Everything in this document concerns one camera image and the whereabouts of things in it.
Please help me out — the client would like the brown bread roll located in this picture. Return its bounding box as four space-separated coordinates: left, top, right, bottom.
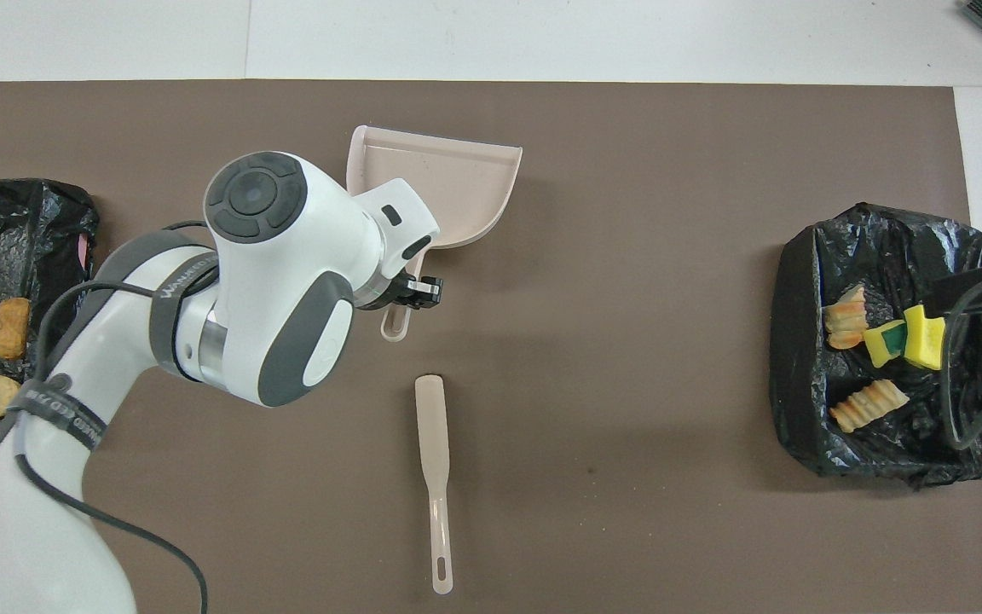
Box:
0 296 32 362

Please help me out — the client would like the pale ridged croissant piece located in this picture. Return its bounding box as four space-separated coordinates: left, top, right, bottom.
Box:
829 379 910 433

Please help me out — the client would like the brown table mat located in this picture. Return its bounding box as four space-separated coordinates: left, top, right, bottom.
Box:
0 79 982 614

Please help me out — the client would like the black bag lined bin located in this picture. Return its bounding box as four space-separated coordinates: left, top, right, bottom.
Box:
769 202 982 489

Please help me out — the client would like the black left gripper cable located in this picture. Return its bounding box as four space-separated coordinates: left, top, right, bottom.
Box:
0 220 211 614

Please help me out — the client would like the orange striped bread chunk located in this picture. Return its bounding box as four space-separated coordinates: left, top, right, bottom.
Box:
823 285 869 351

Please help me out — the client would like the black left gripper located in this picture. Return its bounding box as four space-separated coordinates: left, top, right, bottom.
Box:
361 273 444 313

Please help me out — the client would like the notched yellow sponge piece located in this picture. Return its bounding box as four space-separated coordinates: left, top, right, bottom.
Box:
904 304 948 372

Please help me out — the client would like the beige plastic dustpan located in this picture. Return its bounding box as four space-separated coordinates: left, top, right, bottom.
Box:
345 125 524 344

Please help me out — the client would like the yellow sponge with green backing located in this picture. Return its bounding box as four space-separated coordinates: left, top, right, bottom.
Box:
864 319 909 369

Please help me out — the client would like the black bag over pink bin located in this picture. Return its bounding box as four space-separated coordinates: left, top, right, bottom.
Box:
0 177 101 432

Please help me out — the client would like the beige brush with black bristles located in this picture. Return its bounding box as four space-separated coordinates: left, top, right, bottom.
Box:
413 374 455 596

